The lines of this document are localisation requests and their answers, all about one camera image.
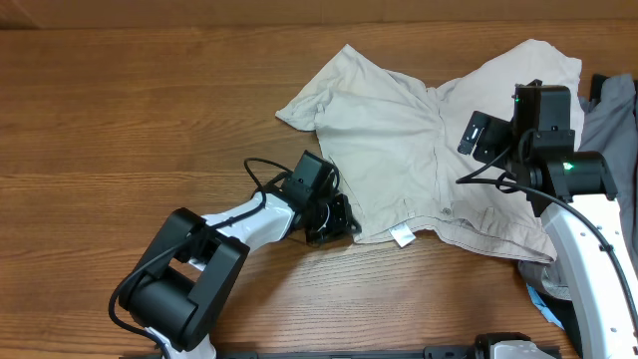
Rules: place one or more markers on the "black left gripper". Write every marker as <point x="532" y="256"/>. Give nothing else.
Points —
<point x="341" y="220"/>

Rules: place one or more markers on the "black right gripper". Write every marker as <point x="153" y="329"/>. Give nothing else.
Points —
<point x="490" y="130"/>

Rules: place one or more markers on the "beige cotton shorts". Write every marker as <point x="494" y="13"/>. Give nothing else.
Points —
<point x="395" y="143"/>

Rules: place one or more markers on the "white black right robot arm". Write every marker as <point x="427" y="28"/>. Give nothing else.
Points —
<point x="586" y="235"/>

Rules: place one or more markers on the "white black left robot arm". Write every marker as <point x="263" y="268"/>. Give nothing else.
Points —
<point x="179" y="287"/>

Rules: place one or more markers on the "grey shorts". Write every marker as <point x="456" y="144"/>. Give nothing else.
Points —
<point x="605" y="162"/>

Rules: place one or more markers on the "light blue cloth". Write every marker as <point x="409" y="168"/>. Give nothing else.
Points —
<point x="543" y="304"/>

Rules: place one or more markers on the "black garment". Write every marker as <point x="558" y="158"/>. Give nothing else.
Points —
<point x="562" y="314"/>

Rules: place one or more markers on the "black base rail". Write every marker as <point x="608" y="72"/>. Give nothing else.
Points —
<point x="505" y="349"/>

